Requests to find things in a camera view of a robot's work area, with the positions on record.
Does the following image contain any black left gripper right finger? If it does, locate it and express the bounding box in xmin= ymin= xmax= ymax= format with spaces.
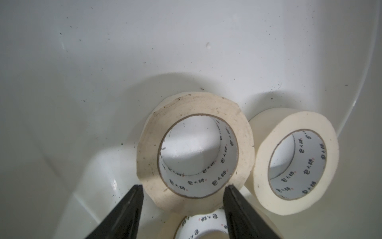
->
xmin=223 ymin=185 xmax=281 ymax=239

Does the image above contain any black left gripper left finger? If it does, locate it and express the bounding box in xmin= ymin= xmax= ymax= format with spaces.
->
xmin=87 ymin=185 xmax=144 ymax=239

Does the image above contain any cream masking tape roll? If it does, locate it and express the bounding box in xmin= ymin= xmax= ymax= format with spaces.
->
xmin=245 ymin=108 xmax=339 ymax=216
xmin=155 ymin=207 xmax=230 ymax=239
xmin=136 ymin=92 xmax=255 ymax=216

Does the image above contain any white plastic storage box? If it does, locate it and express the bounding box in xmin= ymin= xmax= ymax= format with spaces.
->
xmin=1 ymin=1 xmax=382 ymax=239

